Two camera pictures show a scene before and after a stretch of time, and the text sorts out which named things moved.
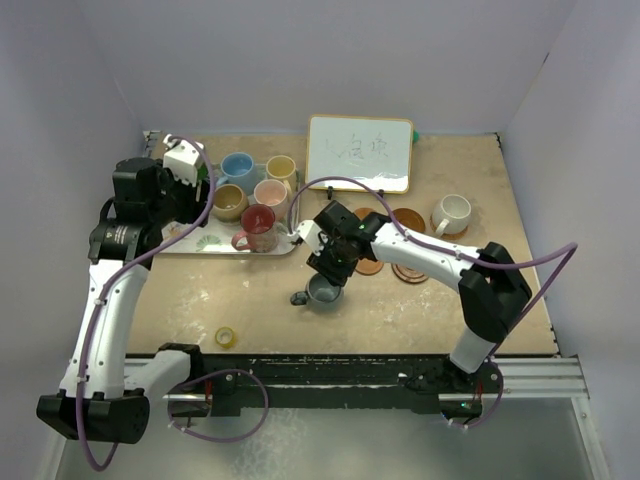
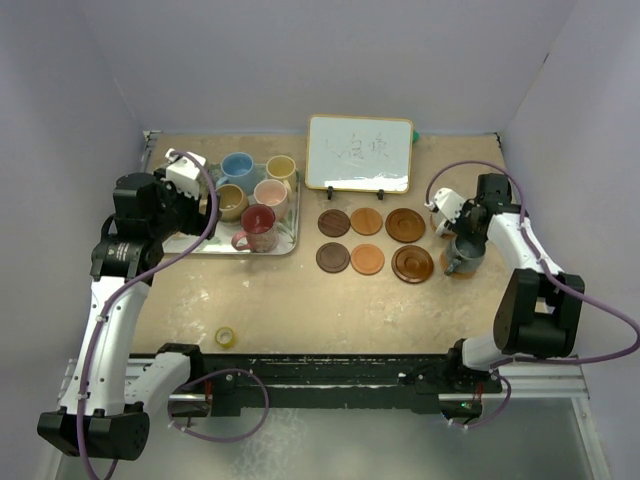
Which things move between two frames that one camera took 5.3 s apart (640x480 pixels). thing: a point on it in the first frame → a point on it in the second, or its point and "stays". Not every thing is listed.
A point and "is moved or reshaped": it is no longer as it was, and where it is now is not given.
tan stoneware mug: [230, 202] stays
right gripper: [337, 274] → [458, 226]
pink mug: [273, 193] stays
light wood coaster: [368, 267] stays
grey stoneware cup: [321, 296] is moved or reshaped
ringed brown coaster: [409, 218] stays
